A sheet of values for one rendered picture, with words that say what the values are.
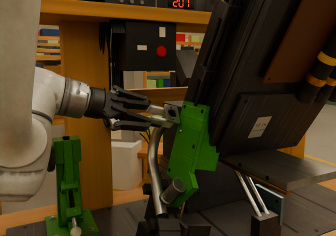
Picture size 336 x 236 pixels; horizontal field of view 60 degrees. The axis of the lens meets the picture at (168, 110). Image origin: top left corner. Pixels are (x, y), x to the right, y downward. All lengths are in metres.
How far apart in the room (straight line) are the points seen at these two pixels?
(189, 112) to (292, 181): 0.29
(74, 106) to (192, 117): 0.29
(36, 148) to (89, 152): 0.46
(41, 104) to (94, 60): 0.37
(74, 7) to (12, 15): 0.43
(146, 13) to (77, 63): 0.27
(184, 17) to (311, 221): 0.74
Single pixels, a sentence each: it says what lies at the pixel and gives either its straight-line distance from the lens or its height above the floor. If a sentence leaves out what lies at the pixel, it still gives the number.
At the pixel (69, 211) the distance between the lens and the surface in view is 0.84.
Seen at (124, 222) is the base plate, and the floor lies 0.90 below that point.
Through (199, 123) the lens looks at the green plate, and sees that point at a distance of 0.71.
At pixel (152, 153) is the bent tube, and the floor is 1.12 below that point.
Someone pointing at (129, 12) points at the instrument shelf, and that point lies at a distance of 0.89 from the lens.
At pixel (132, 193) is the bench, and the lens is 1.17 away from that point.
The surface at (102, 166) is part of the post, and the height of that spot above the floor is 1.03.
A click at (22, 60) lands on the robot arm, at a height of 1.38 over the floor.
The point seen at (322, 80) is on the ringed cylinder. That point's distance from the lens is 0.73.
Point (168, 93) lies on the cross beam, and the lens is 1.17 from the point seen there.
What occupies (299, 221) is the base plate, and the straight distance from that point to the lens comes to 1.02.
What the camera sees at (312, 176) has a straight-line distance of 0.72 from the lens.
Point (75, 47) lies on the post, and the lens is 0.97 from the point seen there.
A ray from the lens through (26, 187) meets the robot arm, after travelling 0.59.
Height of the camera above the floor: 1.37
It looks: 9 degrees down
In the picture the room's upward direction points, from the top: straight up
